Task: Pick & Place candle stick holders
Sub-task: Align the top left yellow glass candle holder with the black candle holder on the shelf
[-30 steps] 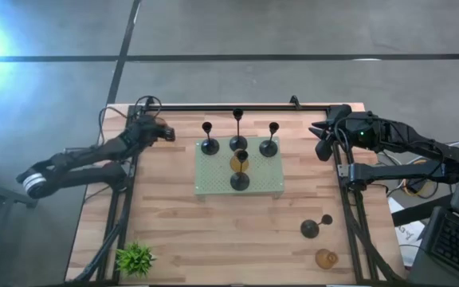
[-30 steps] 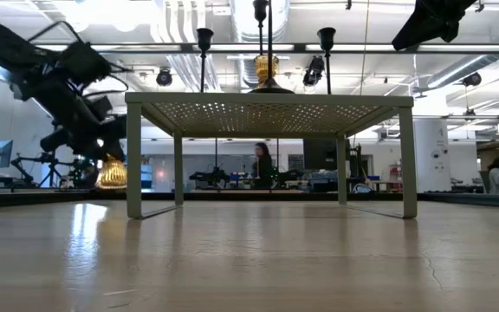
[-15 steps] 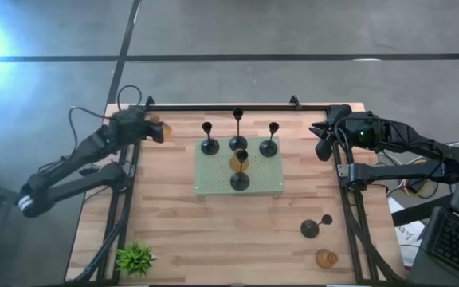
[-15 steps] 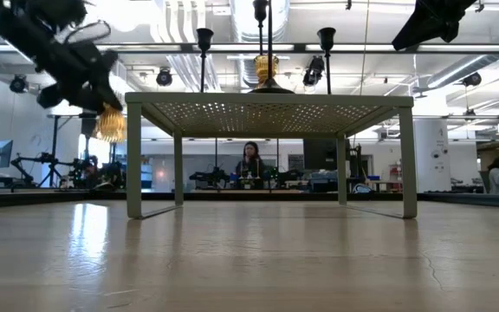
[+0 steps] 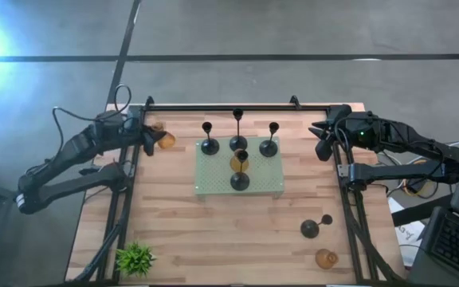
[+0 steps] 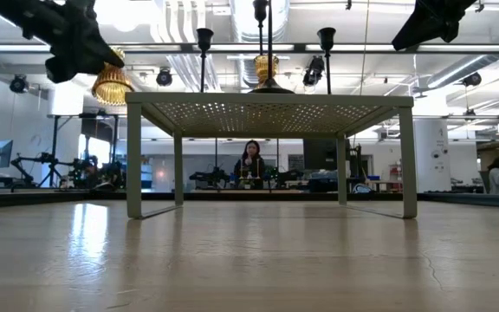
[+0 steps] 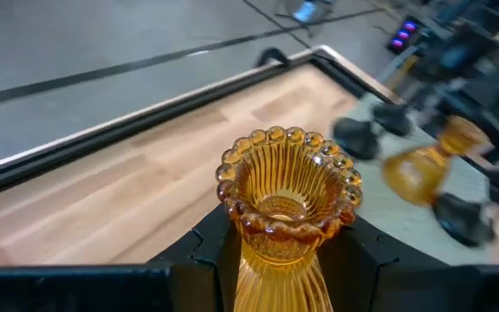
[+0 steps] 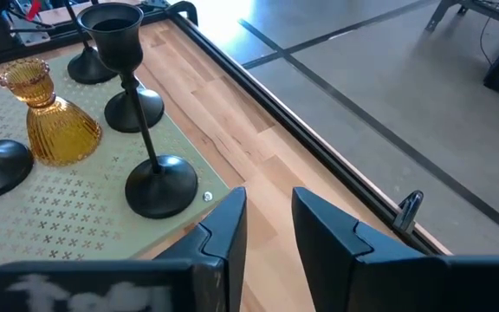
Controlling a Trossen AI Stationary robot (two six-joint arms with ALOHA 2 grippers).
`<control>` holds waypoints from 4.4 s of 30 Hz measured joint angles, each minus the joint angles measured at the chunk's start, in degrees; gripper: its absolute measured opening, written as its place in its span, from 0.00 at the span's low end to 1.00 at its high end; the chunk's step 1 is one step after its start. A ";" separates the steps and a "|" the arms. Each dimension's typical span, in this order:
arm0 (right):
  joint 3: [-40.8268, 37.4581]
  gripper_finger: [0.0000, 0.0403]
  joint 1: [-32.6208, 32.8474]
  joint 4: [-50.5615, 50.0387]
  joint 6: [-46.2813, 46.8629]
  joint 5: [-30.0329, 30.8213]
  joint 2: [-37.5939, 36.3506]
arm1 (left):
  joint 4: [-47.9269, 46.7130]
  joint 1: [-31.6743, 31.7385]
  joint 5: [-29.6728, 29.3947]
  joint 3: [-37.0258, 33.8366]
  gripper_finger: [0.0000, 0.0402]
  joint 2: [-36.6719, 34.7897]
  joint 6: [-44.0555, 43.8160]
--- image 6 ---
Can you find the amber ribbed glass candle holder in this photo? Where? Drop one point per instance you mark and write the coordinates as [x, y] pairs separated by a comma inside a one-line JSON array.
[[112, 89], [260, 69]]

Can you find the large black screen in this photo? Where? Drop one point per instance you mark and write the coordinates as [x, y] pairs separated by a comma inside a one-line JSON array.
[[319, 154]]

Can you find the silver ceiling air duct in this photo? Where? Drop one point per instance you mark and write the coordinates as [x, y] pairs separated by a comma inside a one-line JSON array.
[[245, 21]]

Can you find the black cup-topped candlestick holder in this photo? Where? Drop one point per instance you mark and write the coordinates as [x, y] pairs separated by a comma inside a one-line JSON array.
[[326, 37], [205, 37]]

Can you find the white round column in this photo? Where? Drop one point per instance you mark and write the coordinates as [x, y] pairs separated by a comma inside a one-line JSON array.
[[433, 164]]

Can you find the black ceiling spotlight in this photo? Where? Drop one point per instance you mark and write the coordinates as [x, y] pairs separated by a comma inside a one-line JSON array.
[[164, 77], [472, 79], [18, 83], [314, 69]]

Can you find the pale green perforated metal shelf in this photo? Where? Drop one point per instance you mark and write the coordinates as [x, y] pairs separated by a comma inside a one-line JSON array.
[[133, 151]]

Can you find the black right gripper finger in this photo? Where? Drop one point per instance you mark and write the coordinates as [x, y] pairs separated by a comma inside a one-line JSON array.
[[412, 26], [423, 32]]

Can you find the black hanging display panel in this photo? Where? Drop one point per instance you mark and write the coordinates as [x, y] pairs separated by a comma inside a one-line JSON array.
[[98, 130]]

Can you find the black overhead frame bar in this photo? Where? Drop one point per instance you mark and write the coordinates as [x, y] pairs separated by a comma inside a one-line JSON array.
[[299, 47]]

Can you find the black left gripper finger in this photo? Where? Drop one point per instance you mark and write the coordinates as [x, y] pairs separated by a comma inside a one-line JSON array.
[[85, 21], [80, 60]]

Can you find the black background robot station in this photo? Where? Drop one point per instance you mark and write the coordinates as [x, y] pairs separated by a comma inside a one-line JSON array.
[[210, 177]]

